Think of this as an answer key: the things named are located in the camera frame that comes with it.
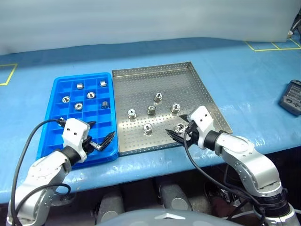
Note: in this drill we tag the metal bearing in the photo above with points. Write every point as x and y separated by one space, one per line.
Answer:
78 106
65 99
175 108
105 104
151 110
132 114
80 86
180 127
147 128
90 95
102 83
158 96

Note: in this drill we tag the dark grey rounded shape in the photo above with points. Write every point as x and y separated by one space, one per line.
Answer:
110 208
175 196

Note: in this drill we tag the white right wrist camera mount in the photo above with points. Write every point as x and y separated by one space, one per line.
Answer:
201 118

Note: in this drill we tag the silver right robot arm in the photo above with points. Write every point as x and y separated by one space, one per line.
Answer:
247 155

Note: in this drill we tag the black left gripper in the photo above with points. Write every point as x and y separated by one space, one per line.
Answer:
87 144

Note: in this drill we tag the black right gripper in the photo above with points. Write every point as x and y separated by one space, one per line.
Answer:
191 131

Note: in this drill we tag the perforated metal tray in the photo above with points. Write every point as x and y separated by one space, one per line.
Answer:
188 94

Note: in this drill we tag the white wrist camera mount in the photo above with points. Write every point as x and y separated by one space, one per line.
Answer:
201 118
75 133

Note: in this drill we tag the blue compartment tray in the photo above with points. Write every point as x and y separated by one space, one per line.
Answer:
71 113

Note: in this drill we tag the black handheld device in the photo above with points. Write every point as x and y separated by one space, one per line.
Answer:
291 99

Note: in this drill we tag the grey robot torso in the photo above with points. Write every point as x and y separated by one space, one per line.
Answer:
164 219

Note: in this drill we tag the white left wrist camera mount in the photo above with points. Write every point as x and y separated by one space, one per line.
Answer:
75 133

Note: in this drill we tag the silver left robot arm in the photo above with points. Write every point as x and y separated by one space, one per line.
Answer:
44 171

